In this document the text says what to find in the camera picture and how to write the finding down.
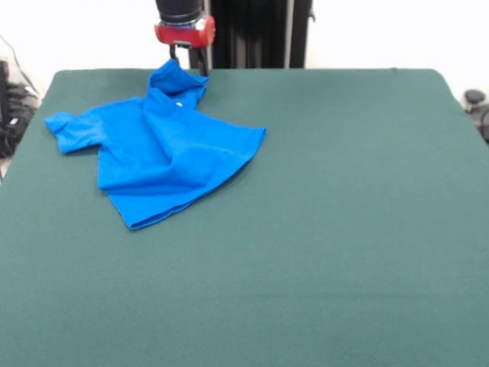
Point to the dark green table cloth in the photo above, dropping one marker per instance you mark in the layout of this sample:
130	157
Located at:
305	210

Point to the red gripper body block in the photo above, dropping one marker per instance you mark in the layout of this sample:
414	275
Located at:
185	34

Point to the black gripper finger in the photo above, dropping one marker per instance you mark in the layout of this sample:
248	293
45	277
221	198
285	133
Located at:
199	61
173	53

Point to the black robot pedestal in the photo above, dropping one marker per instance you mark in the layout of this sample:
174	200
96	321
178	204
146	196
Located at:
260	34

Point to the blue shirt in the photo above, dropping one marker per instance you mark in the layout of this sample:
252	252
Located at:
160	153

